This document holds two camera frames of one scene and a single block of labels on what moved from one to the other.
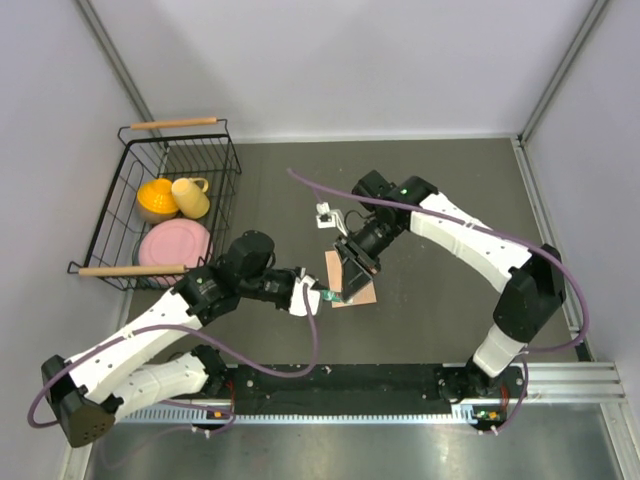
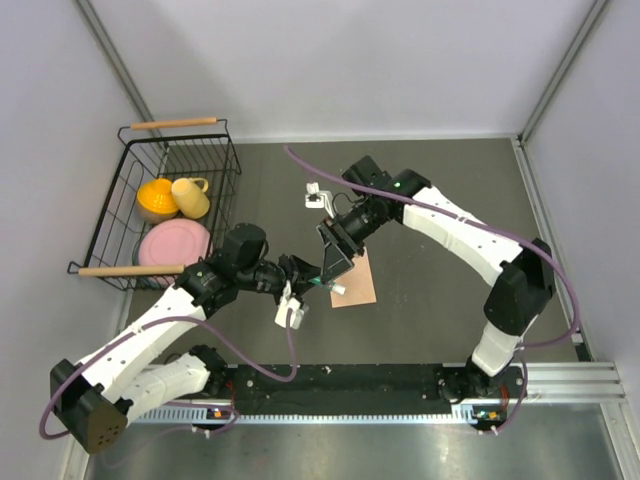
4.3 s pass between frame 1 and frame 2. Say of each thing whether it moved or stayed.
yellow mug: stayed
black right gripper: moved
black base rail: stayed
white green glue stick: moved
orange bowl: stayed
